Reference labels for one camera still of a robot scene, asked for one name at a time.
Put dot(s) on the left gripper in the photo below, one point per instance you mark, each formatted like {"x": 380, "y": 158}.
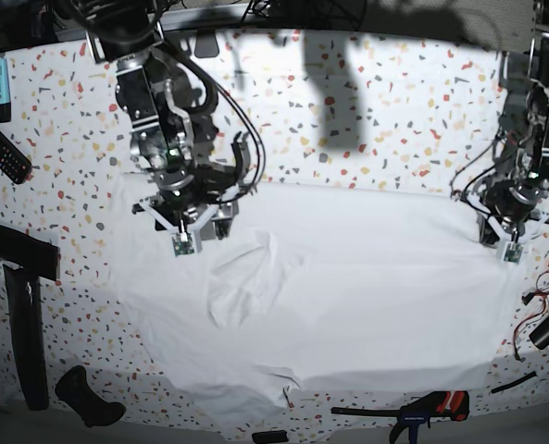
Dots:
{"x": 508, "y": 211}

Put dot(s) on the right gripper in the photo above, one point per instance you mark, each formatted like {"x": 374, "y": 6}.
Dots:
{"x": 202, "y": 186}

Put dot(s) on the white T-shirt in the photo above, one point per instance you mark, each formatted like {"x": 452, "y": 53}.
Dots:
{"x": 315, "y": 289}

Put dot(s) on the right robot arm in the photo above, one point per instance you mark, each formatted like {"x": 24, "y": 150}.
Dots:
{"x": 170, "y": 101}

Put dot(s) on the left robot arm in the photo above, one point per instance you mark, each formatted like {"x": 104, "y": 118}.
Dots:
{"x": 527, "y": 159}

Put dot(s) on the black clip at table edge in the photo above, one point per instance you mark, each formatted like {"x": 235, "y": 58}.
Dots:
{"x": 206, "y": 44}

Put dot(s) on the terrazzo pattern tablecloth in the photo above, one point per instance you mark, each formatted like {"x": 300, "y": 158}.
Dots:
{"x": 342, "y": 110}

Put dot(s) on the black T-shaped stand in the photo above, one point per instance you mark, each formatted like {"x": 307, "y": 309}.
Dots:
{"x": 25, "y": 261}

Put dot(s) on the black remote control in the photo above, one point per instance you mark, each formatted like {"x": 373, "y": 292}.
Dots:
{"x": 13, "y": 163}

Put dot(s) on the black orange bar clamp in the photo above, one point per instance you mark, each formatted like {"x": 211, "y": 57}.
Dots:
{"x": 438, "y": 404}

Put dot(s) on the blue highlighter marker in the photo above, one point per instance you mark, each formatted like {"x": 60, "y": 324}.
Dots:
{"x": 5, "y": 98}

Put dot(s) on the black game controller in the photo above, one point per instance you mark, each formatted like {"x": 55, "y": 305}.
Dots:
{"x": 73, "y": 389}

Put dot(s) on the small black flat bar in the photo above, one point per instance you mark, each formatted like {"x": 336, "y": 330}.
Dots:
{"x": 270, "y": 437}

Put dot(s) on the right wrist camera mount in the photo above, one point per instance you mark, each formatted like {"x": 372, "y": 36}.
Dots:
{"x": 189, "y": 228}

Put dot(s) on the black cable sleeve piece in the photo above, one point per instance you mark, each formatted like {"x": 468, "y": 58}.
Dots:
{"x": 514, "y": 383}

